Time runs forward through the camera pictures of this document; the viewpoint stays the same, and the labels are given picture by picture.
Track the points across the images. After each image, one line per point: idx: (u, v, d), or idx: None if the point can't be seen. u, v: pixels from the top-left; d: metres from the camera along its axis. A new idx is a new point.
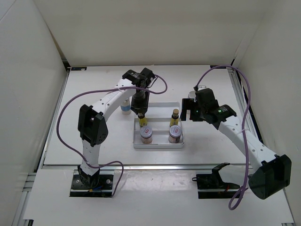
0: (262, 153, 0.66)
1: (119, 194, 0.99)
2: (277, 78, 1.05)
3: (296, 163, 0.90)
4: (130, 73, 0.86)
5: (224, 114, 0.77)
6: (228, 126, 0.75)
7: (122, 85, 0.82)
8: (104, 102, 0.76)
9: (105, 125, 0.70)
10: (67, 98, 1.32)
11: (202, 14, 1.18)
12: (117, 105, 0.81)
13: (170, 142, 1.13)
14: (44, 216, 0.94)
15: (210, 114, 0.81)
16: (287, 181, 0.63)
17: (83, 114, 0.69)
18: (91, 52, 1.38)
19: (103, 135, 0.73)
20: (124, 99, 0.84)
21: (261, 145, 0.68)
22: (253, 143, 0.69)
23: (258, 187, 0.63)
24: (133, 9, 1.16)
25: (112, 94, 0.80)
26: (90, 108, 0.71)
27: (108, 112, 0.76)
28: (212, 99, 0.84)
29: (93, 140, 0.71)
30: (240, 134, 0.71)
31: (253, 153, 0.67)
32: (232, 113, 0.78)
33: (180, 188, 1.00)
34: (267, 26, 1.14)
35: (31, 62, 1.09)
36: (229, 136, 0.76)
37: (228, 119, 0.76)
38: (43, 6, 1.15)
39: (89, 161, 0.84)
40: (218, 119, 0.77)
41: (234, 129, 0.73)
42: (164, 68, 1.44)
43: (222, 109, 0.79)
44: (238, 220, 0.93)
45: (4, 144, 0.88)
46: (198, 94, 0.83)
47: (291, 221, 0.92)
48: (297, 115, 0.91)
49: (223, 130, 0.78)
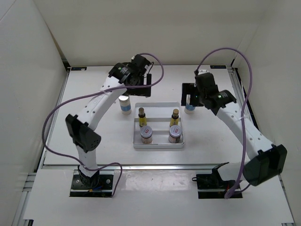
0: (258, 142, 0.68)
1: (118, 194, 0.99)
2: (277, 78, 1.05)
3: (297, 163, 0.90)
4: (119, 69, 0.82)
5: (224, 100, 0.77)
6: (227, 113, 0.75)
7: (108, 87, 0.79)
8: (89, 110, 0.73)
9: (94, 133, 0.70)
10: (67, 99, 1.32)
11: (202, 14, 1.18)
12: (105, 108, 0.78)
13: (170, 142, 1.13)
14: (44, 216, 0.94)
15: (209, 99, 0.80)
16: (280, 169, 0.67)
17: (68, 125, 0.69)
18: (91, 52, 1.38)
19: (96, 142, 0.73)
20: (112, 100, 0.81)
21: (259, 134, 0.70)
22: (250, 132, 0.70)
23: (251, 174, 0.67)
24: (133, 9, 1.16)
25: (97, 99, 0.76)
26: (75, 119, 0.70)
27: (96, 119, 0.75)
28: (213, 84, 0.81)
29: (85, 149, 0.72)
30: (239, 122, 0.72)
31: (250, 141, 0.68)
32: (232, 99, 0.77)
33: (180, 188, 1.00)
34: (267, 25, 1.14)
35: (31, 63, 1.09)
36: (228, 123, 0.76)
37: (228, 106, 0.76)
38: (43, 6, 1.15)
39: (86, 165, 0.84)
40: (217, 105, 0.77)
41: (233, 117, 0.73)
42: (164, 68, 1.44)
43: (222, 95, 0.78)
44: (238, 220, 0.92)
45: (4, 143, 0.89)
46: (198, 78, 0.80)
47: (291, 221, 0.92)
48: (297, 115, 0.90)
49: (222, 117, 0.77)
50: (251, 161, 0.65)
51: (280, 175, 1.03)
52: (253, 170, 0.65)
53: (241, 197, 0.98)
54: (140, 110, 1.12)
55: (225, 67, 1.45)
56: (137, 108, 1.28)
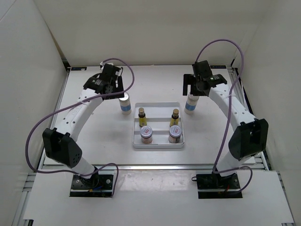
0: (242, 116, 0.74)
1: (118, 194, 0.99)
2: (277, 78, 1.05)
3: (297, 163, 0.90)
4: (92, 82, 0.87)
5: (215, 82, 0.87)
6: (217, 92, 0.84)
7: (86, 97, 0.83)
8: (68, 121, 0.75)
9: (75, 144, 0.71)
10: (67, 99, 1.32)
11: (202, 14, 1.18)
12: (84, 118, 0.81)
13: (170, 142, 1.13)
14: (44, 216, 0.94)
15: (203, 82, 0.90)
16: (263, 145, 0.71)
17: (46, 140, 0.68)
18: (91, 52, 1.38)
19: (76, 156, 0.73)
20: (90, 111, 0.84)
21: (243, 110, 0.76)
22: (236, 108, 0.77)
23: (235, 147, 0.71)
24: (133, 9, 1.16)
25: (75, 110, 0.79)
26: (54, 132, 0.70)
27: (76, 129, 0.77)
28: (208, 69, 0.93)
29: (66, 163, 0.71)
30: (226, 99, 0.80)
31: (235, 115, 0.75)
32: (223, 81, 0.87)
33: (180, 188, 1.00)
34: (267, 25, 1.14)
35: (31, 63, 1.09)
36: (218, 101, 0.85)
37: (218, 86, 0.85)
38: (43, 6, 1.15)
39: (80, 172, 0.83)
40: (209, 86, 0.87)
41: (222, 95, 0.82)
42: (164, 68, 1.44)
43: (214, 77, 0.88)
44: (238, 219, 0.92)
45: (4, 143, 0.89)
46: (194, 65, 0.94)
47: (291, 221, 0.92)
48: (297, 115, 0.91)
49: (213, 96, 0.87)
50: (235, 132, 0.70)
51: (280, 175, 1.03)
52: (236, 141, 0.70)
53: (241, 197, 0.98)
54: (140, 110, 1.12)
55: (225, 67, 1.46)
56: (137, 108, 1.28)
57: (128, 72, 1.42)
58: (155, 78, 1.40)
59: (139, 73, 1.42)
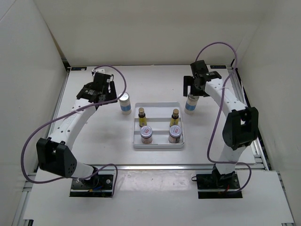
0: (234, 104, 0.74)
1: (118, 194, 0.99)
2: (277, 78, 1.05)
3: (297, 163, 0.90)
4: (86, 92, 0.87)
5: (210, 77, 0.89)
6: (211, 85, 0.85)
7: (80, 106, 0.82)
8: (63, 130, 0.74)
9: (70, 153, 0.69)
10: (67, 99, 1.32)
11: (202, 14, 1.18)
12: (79, 127, 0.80)
13: (170, 142, 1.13)
14: (44, 216, 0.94)
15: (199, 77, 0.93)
16: (255, 133, 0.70)
17: (41, 149, 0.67)
18: (91, 52, 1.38)
19: (72, 166, 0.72)
20: (84, 120, 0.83)
21: (236, 100, 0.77)
22: (229, 98, 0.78)
23: (227, 134, 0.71)
24: (133, 9, 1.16)
25: (70, 119, 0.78)
26: (48, 141, 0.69)
27: (71, 138, 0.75)
28: (204, 68, 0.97)
29: (61, 173, 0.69)
30: (220, 91, 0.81)
31: (227, 104, 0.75)
32: (218, 76, 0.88)
33: (180, 188, 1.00)
34: (267, 26, 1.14)
35: (31, 63, 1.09)
36: (212, 95, 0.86)
37: (213, 81, 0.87)
38: (43, 6, 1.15)
39: (79, 176, 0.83)
40: (205, 80, 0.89)
41: (217, 88, 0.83)
42: (164, 68, 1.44)
43: (209, 73, 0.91)
44: (238, 219, 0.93)
45: (4, 143, 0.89)
46: (192, 64, 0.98)
47: (291, 221, 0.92)
48: (297, 115, 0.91)
49: (208, 90, 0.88)
50: (226, 119, 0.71)
51: (280, 175, 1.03)
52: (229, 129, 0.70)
53: (241, 197, 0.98)
54: (140, 110, 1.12)
55: (225, 67, 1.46)
56: (137, 108, 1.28)
57: (128, 72, 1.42)
58: (155, 78, 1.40)
59: (139, 73, 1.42)
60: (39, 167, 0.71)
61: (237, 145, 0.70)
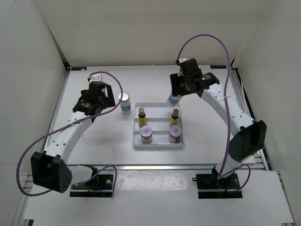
0: (241, 119, 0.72)
1: (118, 193, 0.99)
2: (277, 78, 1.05)
3: (297, 164, 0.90)
4: (82, 104, 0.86)
5: (208, 82, 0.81)
6: (211, 94, 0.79)
7: (75, 119, 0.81)
8: (58, 143, 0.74)
9: (66, 167, 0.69)
10: (67, 99, 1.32)
11: (202, 14, 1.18)
12: (75, 140, 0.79)
13: (170, 142, 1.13)
14: (44, 215, 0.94)
15: (194, 82, 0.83)
16: (261, 144, 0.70)
17: (35, 164, 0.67)
18: (91, 52, 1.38)
19: (67, 180, 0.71)
20: (80, 133, 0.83)
21: (241, 112, 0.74)
22: (233, 111, 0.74)
23: (235, 151, 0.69)
24: (132, 9, 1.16)
25: (66, 132, 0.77)
26: (43, 155, 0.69)
27: (67, 151, 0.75)
28: (196, 68, 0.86)
29: (55, 187, 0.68)
30: (222, 102, 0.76)
31: (233, 119, 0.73)
32: (216, 81, 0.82)
33: (180, 188, 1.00)
34: (267, 25, 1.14)
35: (31, 63, 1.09)
36: (212, 103, 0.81)
37: (211, 87, 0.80)
38: (43, 6, 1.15)
39: (77, 180, 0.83)
40: (202, 87, 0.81)
41: (217, 97, 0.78)
42: (164, 68, 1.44)
43: (205, 77, 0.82)
44: (238, 219, 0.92)
45: (4, 143, 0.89)
46: (182, 64, 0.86)
47: (291, 221, 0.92)
48: (297, 115, 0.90)
49: (206, 98, 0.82)
50: (234, 139, 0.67)
51: (280, 175, 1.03)
52: (236, 146, 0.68)
53: (241, 197, 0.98)
54: (140, 110, 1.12)
55: (225, 67, 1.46)
56: (137, 108, 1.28)
57: (128, 72, 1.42)
58: (155, 78, 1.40)
59: (139, 73, 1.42)
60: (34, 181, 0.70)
61: (244, 158, 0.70)
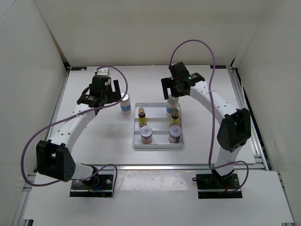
0: (225, 108, 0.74)
1: (118, 193, 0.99)
2: (277, 78, 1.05)
3: (297, 164, 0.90)
4: (85, 97, 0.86)
5: (194, 81, 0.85)
6: (197, 90, 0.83)
7: (80, 110, 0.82)
8: (63, 132, 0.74)
9: (70, 156, 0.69)
10: (67, 99, 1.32)
11: (202, 14, 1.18)
12: (78, 131, 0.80)
13: (170, 142, 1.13)
14: (44, 215, 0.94)
15: (182, 82, 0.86)
16: (249, 133, 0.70)
17: (40, 153, 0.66)
18: (91, 52, 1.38)
19: (71, 170, 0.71)
20: (83, 125, 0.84)
21: (225, 102, 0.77)
22: (218, 102, 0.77)
23: (224, 139, 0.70)
24: (133, 9, 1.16)
25: (70, 122, 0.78)
26: (48, 143, 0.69)
27: (71, 140, 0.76)
28: (185, 69, 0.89)
29: (59, 176, 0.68)
30: (207, 95, 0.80)
31: (218, 109, 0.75)
32: (201, 78, 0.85)
33: (180, 188, 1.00)
34: (267, 26, 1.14)
35: (31, 62, 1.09)
36: (199, 99, 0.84)
37: (197, 84, 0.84)
38: (43, 6, 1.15)
39: (78, 177, 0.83)
40: (188, 85, 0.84)
41: (202, 92, 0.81)
42: (164, 68, 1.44)
43: (191, 76, 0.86)
44: (238, 219, 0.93)
45: (4, 143, 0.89)
46: (170, 67, 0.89)
47: (291, 221, 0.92)
48: (297, 115, 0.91)
49: (194, 94, 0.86)
50: (221, 126, 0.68)
51: (280, 175, 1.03)
52: (225, 135, 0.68)
53: (241, 197, 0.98)
54: (140, 110, 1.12)
55: (225, 67, 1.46)
56: (137, 108, 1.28)
57: (128, 72, 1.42)
58: (155, 78, 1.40)
59: (139, 73, 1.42)
60: (38, 171, 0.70)
61: (234, 148, 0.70)
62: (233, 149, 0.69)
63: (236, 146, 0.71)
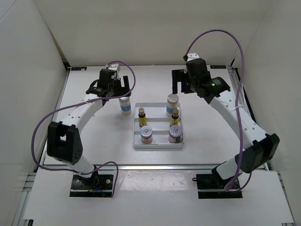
0: (253, 132, 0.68)
1: (118, 193, 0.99)
2: (277, 77, 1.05)
3: (297, 163, 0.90)
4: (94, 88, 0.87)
5: (217, 89, 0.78)
6: (222, 102, 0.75)
7: (89, 99, 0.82)
8: (74, 116, 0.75)
9: (79, 138, 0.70)
10: (67, 99, 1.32)
11: (202, 14, 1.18)
12: (87, 117, 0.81)
13: (170, 142, 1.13)
14: (44, 215, 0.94)
15: (202, 87, 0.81)
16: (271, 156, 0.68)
17: (51, 133, 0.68)
18: (91, 52, 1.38)
19: (78, 152, 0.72)
20: (92, 112, 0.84)
21: (253, 124, 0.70)
22: (246, 123, 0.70)
23: (245, 163, 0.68)
24: (133, 9, 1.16)
25: (81, 108, 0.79)
26: (59, 125, 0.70)
27: (80, 125, 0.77)
28: (205, 70, 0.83)
29: (68, 157, 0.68)
30: (233, 112, 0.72)
31: (246, 131, 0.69)
32: (226, 87, 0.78)
33: (180, 188, 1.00)
34: (267, 25, 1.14)
35: (31, 62, 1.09)
36: (222, 112, 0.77)
37: (222, 95, 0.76)
38: (42, 6, 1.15)
39: (80, 171, 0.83)
40: (212, 94, 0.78)
41: (228, 106, 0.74)
42: (164, 68, 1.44)
43: (215, 83, 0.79)
44: (238, 219, 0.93)
45: (3, 143, 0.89)
46: (190, 64, 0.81)
47: (291, 221, 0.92)
48: (297, 115, 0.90)
49: (216, 106, 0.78)
50: (247, 152, 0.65)
51: (280, 175, 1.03)
52: (248, 161, 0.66)
53: (241, 197, 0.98)
54: (140, 110, 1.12)
55: (225, 67, 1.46)
56: (137, 108, 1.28)
57: (128, 72, 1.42)
58: (155, 78, 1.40)
59: (139, 73, 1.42)
60: (47, 153, 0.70)
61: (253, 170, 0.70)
62: (251, 171, 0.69)
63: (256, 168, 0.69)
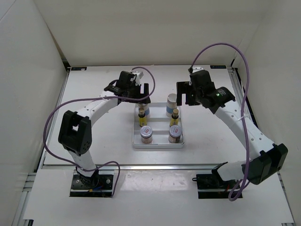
0: (260, 142, 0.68)
1: (118, 193, 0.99)
2: (277, 77, 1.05)
3: (297, 163, 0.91)
4: (112, 86, 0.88)
5: (223, 99, 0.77)
6: (227, 113, 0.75)
7: (106, 96, 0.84)
8: (89, 108, 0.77)
9: (90, 130, 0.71)
10: (67, 99, 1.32)
11: (202, 14, 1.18)
12: (101, 113, 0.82)
13: (171, 142, 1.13)
14: (44, 215, 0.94)
15: (207, 97, 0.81)
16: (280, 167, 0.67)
17: (65, 121, 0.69)
18: (91, 52, 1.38)
19: (87, 143, 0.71)
20: (107, 109, 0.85)
21: (259, 134, 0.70)
22: (252, 133, 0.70)
23: (252, 174, 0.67)
24: (132, 9, 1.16)
25: (96, 102, 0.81)
26: (74, 114, 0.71)
27: (94, 118, 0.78)
28: (209, 81, 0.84)
29: (76, 148, 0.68)
30: (240, 121, 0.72)
31: (252, 142, 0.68)
32: (231, 97, 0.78)
33: (180, 188, 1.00)
34: (268, 25, 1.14)
35: (31, 62, 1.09)
36: (227, 122, 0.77)
37: (227, 105, 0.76)
38: (42, 6, 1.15)
39: (83, 166, 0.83)
40: (217, 105, 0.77)
41: (234, 116, 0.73)
42: (164, 68, 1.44)
43: (220, 92, 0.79)
44: (238, 219, 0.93)
45: (3, 143, 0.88)
46: (194, 76, 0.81)
47: (291, 221, 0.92)
48: (298, 115, 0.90)
49: (221, 116, 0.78)
50: (254, 162, 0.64)
51: (280, 175, 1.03)
52: (256, 171, 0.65)
53: (241, 197, 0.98)
54: (140, 110, 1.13)
55: (225, 67, 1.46)
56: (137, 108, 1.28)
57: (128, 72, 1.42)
58: (155, 78, 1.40)
59: None
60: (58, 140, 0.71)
61: (261, 181, 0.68)
62: (259, 182, 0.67)
63: (264, 179, 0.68)
